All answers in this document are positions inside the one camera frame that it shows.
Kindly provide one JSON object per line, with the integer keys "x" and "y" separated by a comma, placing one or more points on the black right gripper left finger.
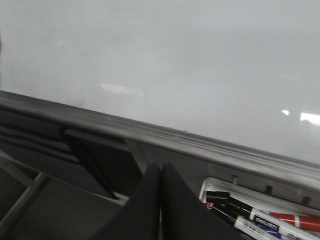
{"x": 139, "y": 218}

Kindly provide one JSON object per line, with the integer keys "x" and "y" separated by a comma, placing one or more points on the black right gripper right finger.
{"x": 184, "y": 216}

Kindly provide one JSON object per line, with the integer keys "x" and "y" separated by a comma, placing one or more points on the black capped marker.
{"x": 224, "y": 198}

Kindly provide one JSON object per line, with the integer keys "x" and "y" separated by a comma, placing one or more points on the white deli marker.
{"x": 285, "y": 229}

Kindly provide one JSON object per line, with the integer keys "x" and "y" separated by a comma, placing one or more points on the white marker tray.
{"x": 259, "y": 200}

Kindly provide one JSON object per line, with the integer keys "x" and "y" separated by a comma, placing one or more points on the black chair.
{"x": 88, "y": 176}

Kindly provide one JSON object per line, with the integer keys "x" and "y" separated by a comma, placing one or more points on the red marker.
{"x": 301, "y": 221}

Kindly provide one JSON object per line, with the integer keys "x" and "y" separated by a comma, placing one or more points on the grey aluminium whiteboard tray rail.
{"x": 195, "y": 156}

